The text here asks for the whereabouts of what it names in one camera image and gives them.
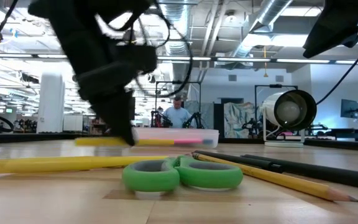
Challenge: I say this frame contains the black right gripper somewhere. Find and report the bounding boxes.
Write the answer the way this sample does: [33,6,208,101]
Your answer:
[302,0,358,59]

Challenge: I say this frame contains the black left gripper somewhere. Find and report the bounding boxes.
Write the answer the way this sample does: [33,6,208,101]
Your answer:
[47,17,158,146]

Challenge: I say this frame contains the yellow highlighter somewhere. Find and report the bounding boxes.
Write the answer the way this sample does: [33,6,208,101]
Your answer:
[0,154,170,175]
[75,136,175,147]

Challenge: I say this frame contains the green handled scissors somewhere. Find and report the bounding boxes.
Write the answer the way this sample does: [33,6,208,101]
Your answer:
[121,154,244,192]

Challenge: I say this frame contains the black pen white print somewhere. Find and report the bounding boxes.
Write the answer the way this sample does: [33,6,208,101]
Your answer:
[241,154,358,192]

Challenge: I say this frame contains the yellow pencil black ferrule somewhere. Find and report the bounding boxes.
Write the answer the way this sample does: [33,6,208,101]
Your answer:
[191,151,358,203]

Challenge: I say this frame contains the clear plastic supply box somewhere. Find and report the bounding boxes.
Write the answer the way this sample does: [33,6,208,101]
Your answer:
[132,127,220,149]

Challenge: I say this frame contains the white cabinet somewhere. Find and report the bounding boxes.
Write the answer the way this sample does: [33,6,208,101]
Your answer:
[63,114,84,132]

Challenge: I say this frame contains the person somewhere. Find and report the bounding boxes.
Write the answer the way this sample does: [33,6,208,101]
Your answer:
[162,96,195,129]

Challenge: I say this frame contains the white building pillar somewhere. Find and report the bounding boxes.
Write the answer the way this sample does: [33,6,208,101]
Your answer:
[37,73,65,134]

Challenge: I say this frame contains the long ceiling light bar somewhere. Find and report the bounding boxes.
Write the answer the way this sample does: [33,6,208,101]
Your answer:
[0,53,358,65]

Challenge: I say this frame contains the dark background desk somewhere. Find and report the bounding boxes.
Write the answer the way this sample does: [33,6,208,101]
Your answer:
[329,127,358,142]

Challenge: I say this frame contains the pale crumpled tarp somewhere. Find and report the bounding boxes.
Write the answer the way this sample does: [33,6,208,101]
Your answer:
[224,101,256,139]

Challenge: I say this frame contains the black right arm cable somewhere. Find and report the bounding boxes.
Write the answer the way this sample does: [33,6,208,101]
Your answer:
[315,23,358,106]

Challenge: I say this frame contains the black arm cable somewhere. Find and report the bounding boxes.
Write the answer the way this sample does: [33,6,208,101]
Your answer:
[94,0,195,98]
[315,23,358,106]

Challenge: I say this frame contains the slanted silver ceiling duct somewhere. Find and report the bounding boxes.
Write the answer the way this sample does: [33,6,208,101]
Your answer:
[228,0,293,60]

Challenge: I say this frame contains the wall-side blue monitor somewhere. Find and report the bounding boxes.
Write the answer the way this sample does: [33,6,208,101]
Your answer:
[340,98,358,119]

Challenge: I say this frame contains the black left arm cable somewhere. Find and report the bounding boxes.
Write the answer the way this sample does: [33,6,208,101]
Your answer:
[94,0,195,98]

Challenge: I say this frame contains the silver ribbed ceiling duct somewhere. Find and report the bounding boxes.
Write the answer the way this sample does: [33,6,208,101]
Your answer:
[158,2,193,94]

